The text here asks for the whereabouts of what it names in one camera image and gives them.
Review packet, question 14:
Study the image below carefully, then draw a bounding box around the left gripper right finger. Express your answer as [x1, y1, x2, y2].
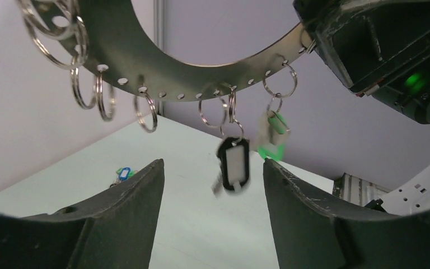
[263, 160, 430, 268]

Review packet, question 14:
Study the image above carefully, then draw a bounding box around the left aluminium frame post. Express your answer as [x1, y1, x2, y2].
[153, 0, 166, 116]

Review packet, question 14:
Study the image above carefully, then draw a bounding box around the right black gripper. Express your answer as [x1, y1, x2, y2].
[293, 1, 430, 112]

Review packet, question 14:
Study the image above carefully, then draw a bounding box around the metal disc with keyrings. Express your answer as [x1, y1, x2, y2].
[16, 0, 317, 133]

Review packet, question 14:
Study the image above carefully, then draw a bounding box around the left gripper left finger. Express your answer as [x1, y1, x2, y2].
[0, 159, 165, 268]

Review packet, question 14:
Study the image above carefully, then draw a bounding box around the black key tag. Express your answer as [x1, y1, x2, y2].
[212, 136, 250, 196]

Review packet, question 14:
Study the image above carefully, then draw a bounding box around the blue key tag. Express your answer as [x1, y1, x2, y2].
[118, 167, 131, 182]

